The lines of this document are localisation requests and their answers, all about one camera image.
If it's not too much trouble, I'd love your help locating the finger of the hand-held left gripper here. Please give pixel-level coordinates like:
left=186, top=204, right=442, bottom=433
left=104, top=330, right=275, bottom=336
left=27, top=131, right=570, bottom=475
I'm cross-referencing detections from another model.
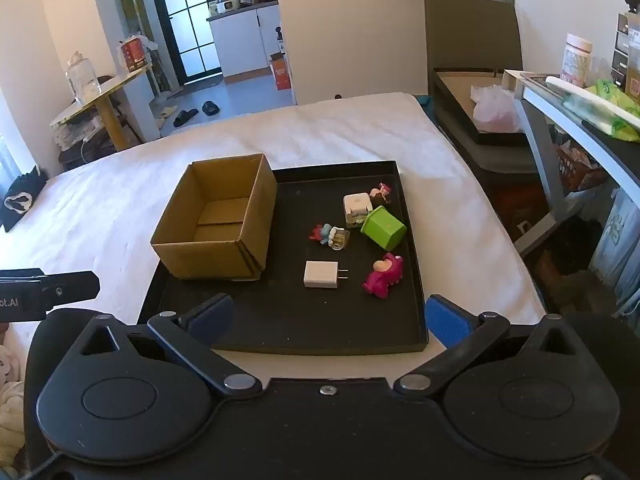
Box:
left=42, top=270, right=101, bottom=314

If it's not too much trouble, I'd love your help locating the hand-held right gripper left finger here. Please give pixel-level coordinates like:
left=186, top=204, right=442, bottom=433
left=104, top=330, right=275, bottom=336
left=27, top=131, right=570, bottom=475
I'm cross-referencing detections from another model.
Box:
left=75, top=294, right=263, bottom=400

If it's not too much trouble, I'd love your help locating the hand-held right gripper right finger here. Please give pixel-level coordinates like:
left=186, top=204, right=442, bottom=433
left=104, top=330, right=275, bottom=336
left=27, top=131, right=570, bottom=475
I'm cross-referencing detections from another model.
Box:
left=394, top=294, right=585, bottom=400

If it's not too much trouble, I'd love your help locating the brown cardboard box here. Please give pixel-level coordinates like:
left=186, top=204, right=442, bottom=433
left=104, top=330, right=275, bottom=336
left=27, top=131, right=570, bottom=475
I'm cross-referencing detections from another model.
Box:
left=151, top=153, right=279, bottom=281

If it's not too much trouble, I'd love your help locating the red dinosaur toy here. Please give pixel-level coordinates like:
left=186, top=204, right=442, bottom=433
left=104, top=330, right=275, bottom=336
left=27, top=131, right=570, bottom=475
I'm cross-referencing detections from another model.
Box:
left=363, top=252, right=405, bottom=300

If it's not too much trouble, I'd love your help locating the black shallow tray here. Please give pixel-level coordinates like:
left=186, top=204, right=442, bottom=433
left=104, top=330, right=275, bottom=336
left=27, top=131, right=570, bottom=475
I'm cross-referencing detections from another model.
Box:
left=141, top=160, right=430, bottom=356

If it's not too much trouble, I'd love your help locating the green cube container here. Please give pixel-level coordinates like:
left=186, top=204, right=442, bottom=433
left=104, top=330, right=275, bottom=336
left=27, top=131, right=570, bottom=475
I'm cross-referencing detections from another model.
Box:
left=360, top=205, right=407, bottom=252

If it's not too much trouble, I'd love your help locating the white charger plug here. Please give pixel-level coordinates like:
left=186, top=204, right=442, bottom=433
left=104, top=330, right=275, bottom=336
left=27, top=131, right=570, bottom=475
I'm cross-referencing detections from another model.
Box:
left=303, top=259, right=350, bottom=290

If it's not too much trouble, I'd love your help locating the red blue toy figurine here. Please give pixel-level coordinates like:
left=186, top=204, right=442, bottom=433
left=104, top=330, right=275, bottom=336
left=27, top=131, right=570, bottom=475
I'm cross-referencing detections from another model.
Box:
left=310, top=223, right=351, bottom=251

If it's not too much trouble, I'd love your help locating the white cube toy figure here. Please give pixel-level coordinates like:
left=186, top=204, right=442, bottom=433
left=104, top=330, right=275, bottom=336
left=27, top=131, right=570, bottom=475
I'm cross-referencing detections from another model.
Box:
left=343, top=192, right=374, bottom=229

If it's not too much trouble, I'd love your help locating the black printed cloth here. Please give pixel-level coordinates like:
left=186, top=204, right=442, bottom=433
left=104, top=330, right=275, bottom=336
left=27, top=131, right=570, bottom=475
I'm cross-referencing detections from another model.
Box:
left=0, top=164, right=50, bottom=234

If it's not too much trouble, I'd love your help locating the white fluffy cloth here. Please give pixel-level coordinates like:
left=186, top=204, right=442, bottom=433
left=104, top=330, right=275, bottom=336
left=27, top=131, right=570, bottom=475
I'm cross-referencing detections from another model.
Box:
left=0, top=344, right=27, bottom=462

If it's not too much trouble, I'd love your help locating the white power strip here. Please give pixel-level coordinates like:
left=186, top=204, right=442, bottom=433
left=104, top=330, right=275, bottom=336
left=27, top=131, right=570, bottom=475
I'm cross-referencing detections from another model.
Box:
left=54, top=119, right=101, bottom=147

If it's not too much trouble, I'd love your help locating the yellow leg side table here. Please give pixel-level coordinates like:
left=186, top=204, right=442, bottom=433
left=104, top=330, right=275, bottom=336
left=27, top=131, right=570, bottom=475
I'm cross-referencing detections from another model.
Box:
left=49, top=67, right=152, bottom=152

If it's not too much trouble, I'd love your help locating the orange storage basket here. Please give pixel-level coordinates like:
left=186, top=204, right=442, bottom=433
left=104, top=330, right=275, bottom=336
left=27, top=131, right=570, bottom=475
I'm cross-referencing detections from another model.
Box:
left=554, top=144, right=609, bottom=194

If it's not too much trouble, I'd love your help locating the clear water jug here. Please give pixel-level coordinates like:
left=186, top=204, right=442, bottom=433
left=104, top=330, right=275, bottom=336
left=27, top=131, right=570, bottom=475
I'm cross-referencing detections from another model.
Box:
left=66, top=52, right=103, bottom=106

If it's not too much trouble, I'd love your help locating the white bed blanket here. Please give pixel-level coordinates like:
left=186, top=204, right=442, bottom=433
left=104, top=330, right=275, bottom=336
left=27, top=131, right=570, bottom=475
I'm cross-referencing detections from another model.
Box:
left=0, top=92, right=546, bottom=361

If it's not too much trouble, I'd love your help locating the black box with cardboard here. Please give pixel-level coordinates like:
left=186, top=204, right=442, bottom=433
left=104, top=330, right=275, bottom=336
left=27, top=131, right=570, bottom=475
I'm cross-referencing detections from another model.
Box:
left=430, top=67, right=539, bottom=147

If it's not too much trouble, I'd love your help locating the white framed desk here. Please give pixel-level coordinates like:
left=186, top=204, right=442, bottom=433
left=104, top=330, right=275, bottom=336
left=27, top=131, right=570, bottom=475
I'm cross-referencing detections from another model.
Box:
left=502, top=69, right=640, bottom=257

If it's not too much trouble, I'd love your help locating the red snack bag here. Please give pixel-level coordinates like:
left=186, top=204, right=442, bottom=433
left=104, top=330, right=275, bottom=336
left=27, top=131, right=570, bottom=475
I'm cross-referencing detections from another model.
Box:
left=118, top=34, right=151, bottom=74

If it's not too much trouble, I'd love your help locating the orange carton box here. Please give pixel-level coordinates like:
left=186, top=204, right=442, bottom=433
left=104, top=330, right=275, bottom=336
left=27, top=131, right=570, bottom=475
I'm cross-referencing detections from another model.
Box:
left=268, top=52, right=293, bottom=92

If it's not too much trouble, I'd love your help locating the green wet wipes packet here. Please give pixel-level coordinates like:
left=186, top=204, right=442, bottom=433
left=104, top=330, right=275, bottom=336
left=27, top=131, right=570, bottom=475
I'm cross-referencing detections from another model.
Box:
left=564, top=79, right=640, bottom=142

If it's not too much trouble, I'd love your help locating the white kitchen cabinet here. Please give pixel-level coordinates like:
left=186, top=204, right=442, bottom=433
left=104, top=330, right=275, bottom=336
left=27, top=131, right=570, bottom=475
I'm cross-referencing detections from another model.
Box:
left=207, top=4, right=281, bottom=79

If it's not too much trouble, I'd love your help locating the white jar pink lid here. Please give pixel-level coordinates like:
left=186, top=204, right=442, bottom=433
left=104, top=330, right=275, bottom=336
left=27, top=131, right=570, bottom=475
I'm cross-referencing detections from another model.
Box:
left=560, top=33, right=594, bottom=89

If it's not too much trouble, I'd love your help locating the black framed glass door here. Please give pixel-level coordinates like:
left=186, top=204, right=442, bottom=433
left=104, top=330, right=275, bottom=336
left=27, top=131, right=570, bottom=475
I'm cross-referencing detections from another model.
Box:
left=154, top=0, right=224, bottom=87

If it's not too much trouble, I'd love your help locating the small drawer organiser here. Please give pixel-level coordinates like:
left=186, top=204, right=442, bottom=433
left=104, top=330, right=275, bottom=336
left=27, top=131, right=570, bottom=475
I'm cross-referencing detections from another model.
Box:
left=613, top=9, right=640, bottom=92

